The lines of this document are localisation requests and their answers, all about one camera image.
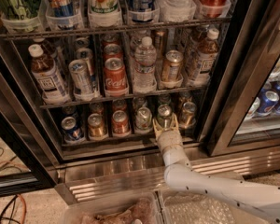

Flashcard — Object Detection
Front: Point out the clear bin with bubble wrap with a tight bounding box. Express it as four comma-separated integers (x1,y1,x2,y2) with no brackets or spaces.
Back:
157,183,270,224

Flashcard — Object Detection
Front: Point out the clear water bottle front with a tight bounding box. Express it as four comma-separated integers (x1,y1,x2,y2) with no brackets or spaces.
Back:
133,36,157,93

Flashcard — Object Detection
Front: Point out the fridge right glass door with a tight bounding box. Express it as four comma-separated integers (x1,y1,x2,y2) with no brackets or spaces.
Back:
199,0,280,157

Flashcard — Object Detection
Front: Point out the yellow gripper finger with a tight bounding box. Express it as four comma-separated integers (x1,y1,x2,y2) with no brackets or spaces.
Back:
152,119,162,139
172,113,179,132

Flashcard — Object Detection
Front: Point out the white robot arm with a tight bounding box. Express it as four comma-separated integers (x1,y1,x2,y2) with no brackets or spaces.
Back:
152,115,280,224

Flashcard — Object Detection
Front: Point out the clear bin left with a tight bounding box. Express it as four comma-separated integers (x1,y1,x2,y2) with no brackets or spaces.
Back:
58,191,163,224

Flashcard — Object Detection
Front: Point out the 7Up can top shelf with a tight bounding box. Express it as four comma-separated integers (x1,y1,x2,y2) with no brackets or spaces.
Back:
88,0,121,28

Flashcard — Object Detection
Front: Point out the fridge left glass door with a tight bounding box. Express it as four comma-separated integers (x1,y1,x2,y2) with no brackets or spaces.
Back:
0,72,56,197

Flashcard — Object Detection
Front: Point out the red Coca-Cola can front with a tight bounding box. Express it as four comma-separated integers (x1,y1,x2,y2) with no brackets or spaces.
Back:
104,58,129,97

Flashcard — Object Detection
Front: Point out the blue Pepsi can right fridge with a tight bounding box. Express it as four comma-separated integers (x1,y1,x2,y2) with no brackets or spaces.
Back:
257,91,279,116

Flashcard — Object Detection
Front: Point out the water bottle top shelf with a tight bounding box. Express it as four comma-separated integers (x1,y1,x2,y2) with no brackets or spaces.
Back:
157,0,196,22

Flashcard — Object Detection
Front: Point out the gold can bottom right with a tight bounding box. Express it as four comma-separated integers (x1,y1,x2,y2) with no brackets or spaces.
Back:
178,102,197,129

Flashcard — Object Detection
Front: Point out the green can top shelf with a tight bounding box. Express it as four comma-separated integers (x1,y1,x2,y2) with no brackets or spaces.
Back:
0,0,45,33

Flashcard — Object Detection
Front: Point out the orange cable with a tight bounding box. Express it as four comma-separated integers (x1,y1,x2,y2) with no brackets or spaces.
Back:
0,161,31,224

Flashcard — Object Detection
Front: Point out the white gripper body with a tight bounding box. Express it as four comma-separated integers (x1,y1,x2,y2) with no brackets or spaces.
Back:
157,130,183,153

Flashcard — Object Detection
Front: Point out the Red Bull can top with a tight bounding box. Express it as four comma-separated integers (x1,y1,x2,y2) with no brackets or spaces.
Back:
46,0,80,30

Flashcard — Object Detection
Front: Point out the silver white can bottom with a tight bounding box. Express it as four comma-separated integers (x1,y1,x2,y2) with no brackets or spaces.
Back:
135,107,152,133

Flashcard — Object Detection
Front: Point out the tea bottle right front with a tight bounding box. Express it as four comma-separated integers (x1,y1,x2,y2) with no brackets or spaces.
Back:
187,28,219,87

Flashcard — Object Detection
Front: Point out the blue Pepsi can front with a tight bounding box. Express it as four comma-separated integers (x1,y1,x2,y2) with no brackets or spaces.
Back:
61,117,85,143

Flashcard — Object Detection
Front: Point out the gold can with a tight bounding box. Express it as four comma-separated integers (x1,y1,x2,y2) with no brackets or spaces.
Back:
178,102,197,129
88,113,108,140

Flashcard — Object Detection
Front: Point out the red can bottom front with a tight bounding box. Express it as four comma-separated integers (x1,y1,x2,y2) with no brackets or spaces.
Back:
111,110,130,136

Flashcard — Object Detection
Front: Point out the green soda can front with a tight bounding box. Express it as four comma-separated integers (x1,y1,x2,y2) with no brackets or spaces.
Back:
157,105,173,129

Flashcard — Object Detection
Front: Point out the gold can middle shelf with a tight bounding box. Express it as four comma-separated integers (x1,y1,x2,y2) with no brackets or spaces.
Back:
161,50,183,89

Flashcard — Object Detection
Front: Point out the black cable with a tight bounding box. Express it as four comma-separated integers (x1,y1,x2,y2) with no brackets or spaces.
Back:
0,133,21,224

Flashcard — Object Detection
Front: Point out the blue can top shelf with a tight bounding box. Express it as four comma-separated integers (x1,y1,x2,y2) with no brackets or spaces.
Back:
126,0,159,23

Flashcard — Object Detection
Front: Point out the tea bottle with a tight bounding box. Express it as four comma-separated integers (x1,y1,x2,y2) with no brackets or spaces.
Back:
28,44,70,105
187,28,219,87

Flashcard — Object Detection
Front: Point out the tea bottle left front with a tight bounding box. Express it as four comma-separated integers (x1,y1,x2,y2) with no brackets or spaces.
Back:
28,44,70,105

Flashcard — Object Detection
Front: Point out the fridge glass door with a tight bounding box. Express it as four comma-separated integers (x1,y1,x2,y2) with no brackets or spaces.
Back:
0,72,56,197
199,0,280,157

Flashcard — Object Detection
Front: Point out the gold can bottom left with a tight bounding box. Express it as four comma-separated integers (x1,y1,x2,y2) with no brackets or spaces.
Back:
88,113,108,140

